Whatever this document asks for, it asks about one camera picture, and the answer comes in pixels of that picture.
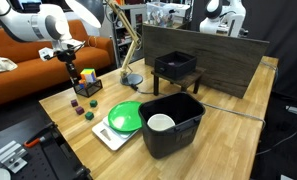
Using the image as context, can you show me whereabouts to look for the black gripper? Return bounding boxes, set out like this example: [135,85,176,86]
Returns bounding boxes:
[56,48,80,87]

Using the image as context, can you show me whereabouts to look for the small rubik's cube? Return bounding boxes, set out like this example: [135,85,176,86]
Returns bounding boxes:
[77,78,88,89]

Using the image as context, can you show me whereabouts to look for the large rubik's cube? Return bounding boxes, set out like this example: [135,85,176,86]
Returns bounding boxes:
[80,68,98,84]

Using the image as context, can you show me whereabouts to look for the orange sofa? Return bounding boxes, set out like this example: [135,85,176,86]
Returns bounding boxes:
[0,19,116,108]

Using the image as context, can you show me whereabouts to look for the green plate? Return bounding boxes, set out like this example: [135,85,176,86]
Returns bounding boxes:
[107,100,144,133]

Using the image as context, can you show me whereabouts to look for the background metal shelf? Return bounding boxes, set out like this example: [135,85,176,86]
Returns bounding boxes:
[108,3,148,68]

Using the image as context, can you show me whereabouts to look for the white kitchen scale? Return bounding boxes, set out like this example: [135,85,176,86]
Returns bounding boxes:
[91,114,141,152]

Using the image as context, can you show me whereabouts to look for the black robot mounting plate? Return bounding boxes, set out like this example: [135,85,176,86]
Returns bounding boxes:
[0,114,94,180]

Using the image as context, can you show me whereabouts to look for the small black box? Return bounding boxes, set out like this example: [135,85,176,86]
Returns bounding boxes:
[154,50,198,81]

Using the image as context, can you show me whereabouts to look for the clear box with toys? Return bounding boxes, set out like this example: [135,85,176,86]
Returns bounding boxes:
[145,1,193,28]

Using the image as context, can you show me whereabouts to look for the small dark wooden stool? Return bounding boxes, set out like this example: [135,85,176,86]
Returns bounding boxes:
[150,66,207,97]

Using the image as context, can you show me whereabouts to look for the black plastic bin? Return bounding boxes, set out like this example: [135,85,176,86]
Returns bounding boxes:
[138,92,207,160]

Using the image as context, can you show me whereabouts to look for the dark wooden board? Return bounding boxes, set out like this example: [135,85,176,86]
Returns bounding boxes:
[142,23,270,99]

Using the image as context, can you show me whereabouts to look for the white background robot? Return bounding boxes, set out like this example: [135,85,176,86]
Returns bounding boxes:
[198,0,247,38]

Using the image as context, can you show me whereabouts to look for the black wire basket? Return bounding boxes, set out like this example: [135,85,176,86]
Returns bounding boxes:
[72,78,104,99]

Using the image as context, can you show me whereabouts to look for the black robot wrist cable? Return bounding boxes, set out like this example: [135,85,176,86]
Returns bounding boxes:
[43,40,88,61]

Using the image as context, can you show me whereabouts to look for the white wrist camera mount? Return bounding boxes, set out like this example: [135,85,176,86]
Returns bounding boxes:
[38,46,55,62]

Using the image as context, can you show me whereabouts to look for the orange-handled black clamp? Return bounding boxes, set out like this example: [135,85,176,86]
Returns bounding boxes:
[23,121,56,149]

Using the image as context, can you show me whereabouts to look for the aluminium bracket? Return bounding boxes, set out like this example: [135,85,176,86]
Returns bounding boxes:
[0,148,29,175]

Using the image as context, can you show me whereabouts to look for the grey table cable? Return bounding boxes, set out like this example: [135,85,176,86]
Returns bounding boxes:
[130,59,280,130]

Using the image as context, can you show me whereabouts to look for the black floor cable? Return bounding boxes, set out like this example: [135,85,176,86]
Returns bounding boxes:
[254,116,297,158]

